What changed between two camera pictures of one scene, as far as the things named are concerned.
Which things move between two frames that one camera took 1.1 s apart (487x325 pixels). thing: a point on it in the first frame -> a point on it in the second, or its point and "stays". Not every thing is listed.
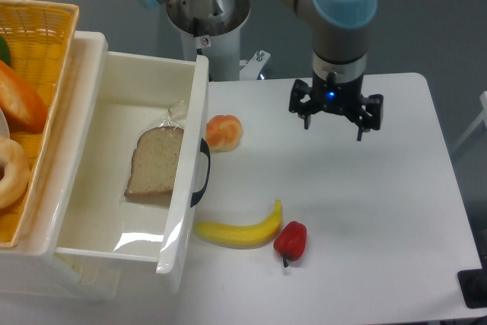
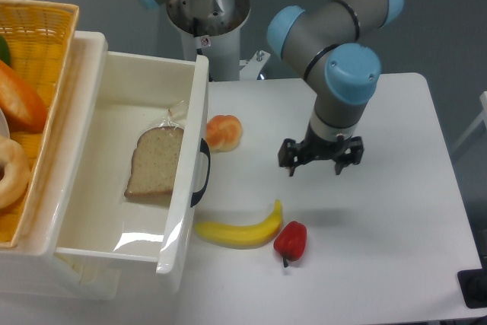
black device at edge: [473, 285] stays
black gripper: [341, 97] -> [311, 147]
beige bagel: [14, 185] stays
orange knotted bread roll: [223, 133] stays
